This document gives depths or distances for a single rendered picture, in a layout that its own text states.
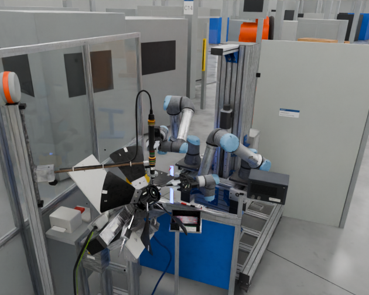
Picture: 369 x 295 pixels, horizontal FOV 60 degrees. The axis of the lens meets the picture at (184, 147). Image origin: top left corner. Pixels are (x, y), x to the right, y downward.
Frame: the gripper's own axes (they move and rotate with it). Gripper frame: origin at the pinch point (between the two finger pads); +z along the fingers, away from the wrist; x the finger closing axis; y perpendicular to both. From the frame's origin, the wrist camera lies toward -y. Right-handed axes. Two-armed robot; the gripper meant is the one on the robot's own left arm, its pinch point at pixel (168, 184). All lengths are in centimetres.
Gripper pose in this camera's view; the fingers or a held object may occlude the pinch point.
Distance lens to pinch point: 216.4
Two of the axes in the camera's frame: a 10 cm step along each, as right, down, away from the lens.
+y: 3.0, 4.8, -8.2
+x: -0.5, 8.7, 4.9
